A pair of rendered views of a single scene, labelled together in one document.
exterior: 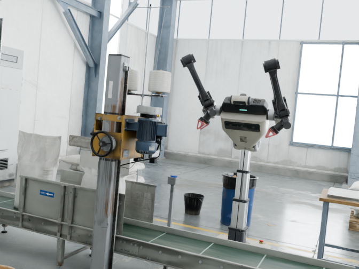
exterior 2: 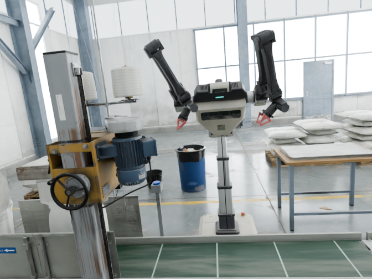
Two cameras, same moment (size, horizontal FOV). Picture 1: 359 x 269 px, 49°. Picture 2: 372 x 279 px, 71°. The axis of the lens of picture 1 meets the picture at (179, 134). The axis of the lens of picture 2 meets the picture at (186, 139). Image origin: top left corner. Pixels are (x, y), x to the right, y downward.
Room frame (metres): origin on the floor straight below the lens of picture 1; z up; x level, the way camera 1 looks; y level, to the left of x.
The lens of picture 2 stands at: (1.45, 0.31, 1.54)
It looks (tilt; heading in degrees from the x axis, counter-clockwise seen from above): 11 degrees down; 344
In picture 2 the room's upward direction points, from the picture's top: 5 degrees counter-clockwise
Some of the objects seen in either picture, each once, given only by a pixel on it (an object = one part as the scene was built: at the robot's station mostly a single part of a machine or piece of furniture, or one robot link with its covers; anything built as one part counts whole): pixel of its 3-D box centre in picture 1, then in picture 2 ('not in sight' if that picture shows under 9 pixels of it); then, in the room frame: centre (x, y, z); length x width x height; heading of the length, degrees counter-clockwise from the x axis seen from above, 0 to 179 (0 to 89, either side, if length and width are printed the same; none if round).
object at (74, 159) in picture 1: (85, 158); (42, 163); (6.11, 1.42, 0.56); 0.66 x 0.43 x 0.15; 154
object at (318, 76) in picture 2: not in sight; (318, 91); (8.84, -6.73, 1.05); 1.00 x 0.10 x 2.10; 67
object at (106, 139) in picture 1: (107, 143); (77, 185); (2.75, 0.49, 1.14); 0.11 x 0.06 x 0.11; 67
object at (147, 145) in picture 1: (147, 136); (129, 159); (2.81, 0.23, 1.21); 0.15 x 0.15 x 0.25
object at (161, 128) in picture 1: (162, 131); (148, 149); (2.82, 0.13, 1.25); 0.10 x 0.08 x 0.12; 2
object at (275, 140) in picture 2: not in sight; (281, 138); (5.68, -2.85, 0.44); 0.66 x 0.43 x 0.13; 157
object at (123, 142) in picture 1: (119, 135); (89, 165); (2.93, 0.44, 1.18); 0.34 x 0.25 x 0.31; 157
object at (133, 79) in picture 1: (129, 79); (82, 86); (3.05, 0.42, 1.61); 0.15 x 0.14 x 0.17; 67
